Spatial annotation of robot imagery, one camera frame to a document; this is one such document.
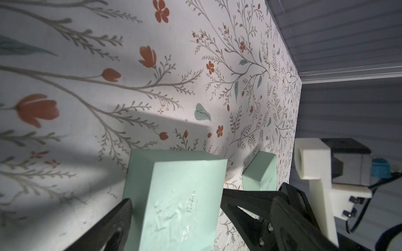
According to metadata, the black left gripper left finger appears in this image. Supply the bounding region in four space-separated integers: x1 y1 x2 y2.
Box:
66 198 133 251

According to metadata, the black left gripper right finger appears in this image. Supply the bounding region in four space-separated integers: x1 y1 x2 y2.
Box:
271 197 339 251

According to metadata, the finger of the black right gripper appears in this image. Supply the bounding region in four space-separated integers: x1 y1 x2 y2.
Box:
220 183 317 251

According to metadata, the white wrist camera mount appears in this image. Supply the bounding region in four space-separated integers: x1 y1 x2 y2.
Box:
294 138 392 246

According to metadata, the black camera cable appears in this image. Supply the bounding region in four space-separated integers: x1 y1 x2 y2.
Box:
345 172 402 234

